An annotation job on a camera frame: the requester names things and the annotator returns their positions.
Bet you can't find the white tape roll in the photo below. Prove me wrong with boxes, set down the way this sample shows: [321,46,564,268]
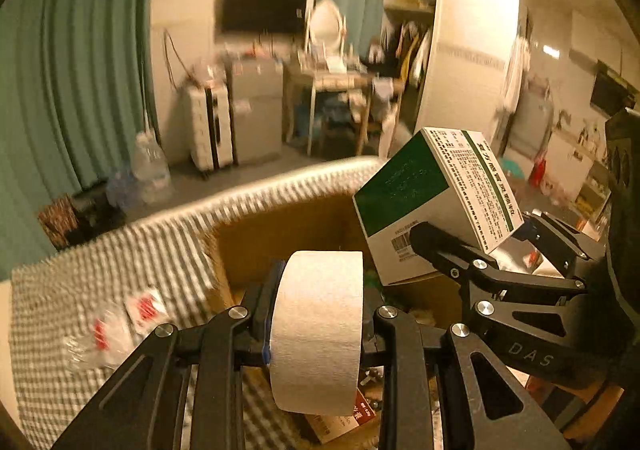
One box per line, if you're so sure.
[269,251,365,417]

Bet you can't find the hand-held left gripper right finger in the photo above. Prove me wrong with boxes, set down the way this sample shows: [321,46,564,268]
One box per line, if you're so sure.
[360,306,571,450]

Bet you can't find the white oval vanity mirror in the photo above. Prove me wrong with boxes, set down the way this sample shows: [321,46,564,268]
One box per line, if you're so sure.
[306,0,348,55]

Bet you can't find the large clear water bottle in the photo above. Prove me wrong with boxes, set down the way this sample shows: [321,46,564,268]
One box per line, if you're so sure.
[131,130,173,205]

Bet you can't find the green white medicine box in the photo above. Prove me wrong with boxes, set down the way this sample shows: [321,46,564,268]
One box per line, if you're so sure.
[352,127,525,285]

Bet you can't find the brown cardboard box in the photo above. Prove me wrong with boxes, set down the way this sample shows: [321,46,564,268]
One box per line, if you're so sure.
[202,190,626,446]

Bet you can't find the black wall television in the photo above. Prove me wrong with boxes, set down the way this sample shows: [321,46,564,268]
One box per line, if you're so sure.
[222,0,308,35]

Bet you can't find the white packet red print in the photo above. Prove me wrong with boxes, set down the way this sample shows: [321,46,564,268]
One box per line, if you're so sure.
[492,235,563,275]

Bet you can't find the red bottle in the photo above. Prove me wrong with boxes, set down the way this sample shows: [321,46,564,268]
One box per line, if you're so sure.
[530,155,548,188]

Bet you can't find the wide green curtain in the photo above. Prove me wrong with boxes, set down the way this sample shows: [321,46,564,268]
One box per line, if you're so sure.
[0,0,161,265]

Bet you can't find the clear packet with red print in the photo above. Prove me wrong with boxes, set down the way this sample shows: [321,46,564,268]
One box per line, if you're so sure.
[62,307,136,373]
[125,287,166,333]

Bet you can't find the white vanity desk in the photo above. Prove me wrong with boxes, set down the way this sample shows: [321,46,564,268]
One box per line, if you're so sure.
[282,60,406,158]

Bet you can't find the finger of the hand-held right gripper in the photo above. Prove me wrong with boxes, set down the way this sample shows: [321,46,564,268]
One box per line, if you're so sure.
[517,212,606,275]
[409,221,608,390]

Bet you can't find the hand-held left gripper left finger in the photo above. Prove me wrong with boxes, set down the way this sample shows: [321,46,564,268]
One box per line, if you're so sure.
[52,260,287,450]

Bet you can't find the black bag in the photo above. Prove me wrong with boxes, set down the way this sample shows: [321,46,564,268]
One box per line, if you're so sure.
[70,182,126,231]

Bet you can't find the grey white checked cloth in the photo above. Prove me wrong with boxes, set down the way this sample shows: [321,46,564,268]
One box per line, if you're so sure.
[10,155,386,450]

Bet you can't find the red brown packet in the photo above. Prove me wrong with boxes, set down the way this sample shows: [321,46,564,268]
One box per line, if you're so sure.
[305,390,376,446]

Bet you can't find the white suitcase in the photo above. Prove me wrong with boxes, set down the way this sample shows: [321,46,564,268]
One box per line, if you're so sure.
[187,82,233,181]

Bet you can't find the grey small fridge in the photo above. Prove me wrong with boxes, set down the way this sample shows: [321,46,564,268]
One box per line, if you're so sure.
[225,57,286,168]

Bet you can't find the hanging clothes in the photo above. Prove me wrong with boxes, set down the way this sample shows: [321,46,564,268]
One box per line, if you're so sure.
[380,20,433,90]

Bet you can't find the small clear water bottle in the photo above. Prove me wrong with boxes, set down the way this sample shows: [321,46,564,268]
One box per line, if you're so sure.
[106,165,138,208]

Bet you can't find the white wardrobe door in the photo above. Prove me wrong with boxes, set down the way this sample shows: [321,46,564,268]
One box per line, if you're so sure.
[412,0,523,141]

